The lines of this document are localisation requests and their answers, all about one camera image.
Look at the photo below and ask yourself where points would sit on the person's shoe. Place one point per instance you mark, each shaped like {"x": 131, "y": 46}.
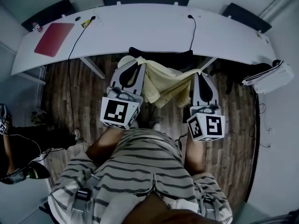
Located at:
{"x": 77, "y": 134}
{"x": 155, "y": 125}
{"x": 135, "y": 124}

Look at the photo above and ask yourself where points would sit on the person's striped shirt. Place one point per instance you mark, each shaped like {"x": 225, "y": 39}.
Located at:
{"x": 140, "y": 167}

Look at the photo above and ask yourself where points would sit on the person's left forearm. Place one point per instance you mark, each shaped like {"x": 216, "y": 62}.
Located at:
{"x": 102, "y": 146}

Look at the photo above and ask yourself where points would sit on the white wall socket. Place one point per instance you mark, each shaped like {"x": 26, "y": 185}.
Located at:
{"x": 268, "y": 145}
{"x": 270, "y": 131}

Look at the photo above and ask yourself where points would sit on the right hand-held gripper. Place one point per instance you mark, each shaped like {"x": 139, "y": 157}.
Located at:
{"x": 208, "y": 127}

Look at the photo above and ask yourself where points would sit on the pale yellow clothing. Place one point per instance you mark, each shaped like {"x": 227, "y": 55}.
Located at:
{"x": 163, "y": 83}

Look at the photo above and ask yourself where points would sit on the small red white bottle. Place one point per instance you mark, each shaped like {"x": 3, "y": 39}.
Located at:
{"x": 36, "y": 27}

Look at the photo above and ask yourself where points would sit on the person's right forearm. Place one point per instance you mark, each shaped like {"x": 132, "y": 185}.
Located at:
{"x": 195, "y": 155}

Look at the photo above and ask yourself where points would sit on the small potted plant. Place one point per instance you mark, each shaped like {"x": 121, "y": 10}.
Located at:
{"x": 38, "y": 118}

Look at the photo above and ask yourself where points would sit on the yellow tag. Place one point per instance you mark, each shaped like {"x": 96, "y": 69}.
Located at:
{"x": 85, "y": 23}

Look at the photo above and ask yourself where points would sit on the white jacket with black stripes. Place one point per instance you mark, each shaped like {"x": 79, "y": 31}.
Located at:
{"x": 273, "y": 76}

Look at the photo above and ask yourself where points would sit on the red laptop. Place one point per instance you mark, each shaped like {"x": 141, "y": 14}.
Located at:
{"x": 54, "y": 38}

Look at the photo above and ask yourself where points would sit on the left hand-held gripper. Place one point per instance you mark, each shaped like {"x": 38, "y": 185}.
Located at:
{"x": 115, "y": 111}

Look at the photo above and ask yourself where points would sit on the white desk leg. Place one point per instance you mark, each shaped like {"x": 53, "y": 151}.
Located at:
{"x": 93, "y": 66}
{"x": 209, "y": 63}

